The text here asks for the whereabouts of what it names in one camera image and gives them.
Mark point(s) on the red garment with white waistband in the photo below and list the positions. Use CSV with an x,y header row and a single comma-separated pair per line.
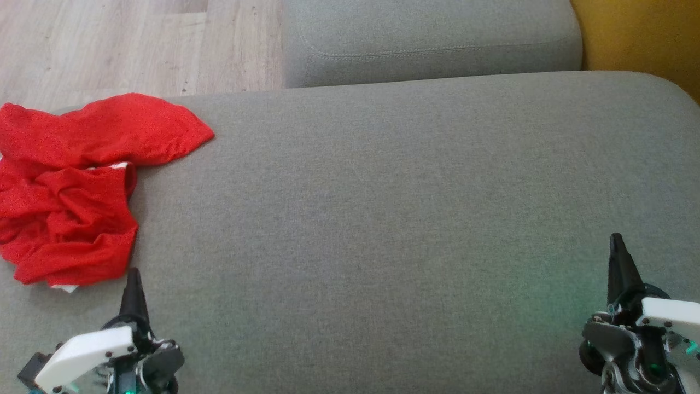
x,y
65,230

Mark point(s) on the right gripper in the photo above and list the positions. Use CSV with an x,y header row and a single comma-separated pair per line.
x,y
629,350

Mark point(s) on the narrow grey sofa seat cushion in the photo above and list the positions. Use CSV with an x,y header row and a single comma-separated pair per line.
x,y
437,38

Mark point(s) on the yellow sofa back cushion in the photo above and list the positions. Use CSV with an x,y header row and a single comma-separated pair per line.
x,y
645,38

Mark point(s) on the red Bulls 23 jersey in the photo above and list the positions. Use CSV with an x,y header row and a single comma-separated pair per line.
x,y
126,128

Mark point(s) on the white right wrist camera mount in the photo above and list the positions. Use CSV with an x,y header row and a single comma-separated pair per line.
x,y
672,314

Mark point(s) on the wide grey sofa seat cushion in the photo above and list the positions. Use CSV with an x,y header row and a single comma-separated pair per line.
x,y
383,219

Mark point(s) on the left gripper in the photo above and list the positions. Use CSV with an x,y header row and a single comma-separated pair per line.
x,y
156,364

